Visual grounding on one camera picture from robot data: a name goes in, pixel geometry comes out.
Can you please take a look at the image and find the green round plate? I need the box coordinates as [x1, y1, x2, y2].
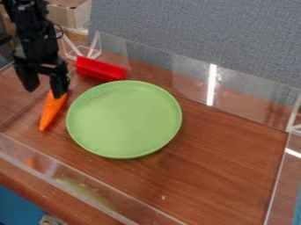
[66, 81, 182, 159]

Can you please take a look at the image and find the red plastic block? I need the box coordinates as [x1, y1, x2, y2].
[74, 56, 129, 82]

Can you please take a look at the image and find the clear acrylic enclosure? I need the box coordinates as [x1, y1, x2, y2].
[0, 36, 301, 225]

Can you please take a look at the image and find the orange toy carrot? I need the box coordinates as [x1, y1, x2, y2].
[39, 91, 68, 131]

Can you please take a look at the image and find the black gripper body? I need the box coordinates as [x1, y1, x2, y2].
[3, 0, 68, 69]

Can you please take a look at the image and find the wooden box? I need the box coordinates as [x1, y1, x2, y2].
[46, 0, 92, 30]

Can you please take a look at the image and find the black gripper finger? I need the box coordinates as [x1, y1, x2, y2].
[15, 64, 40, 92]
[50, 60, 71, 99]

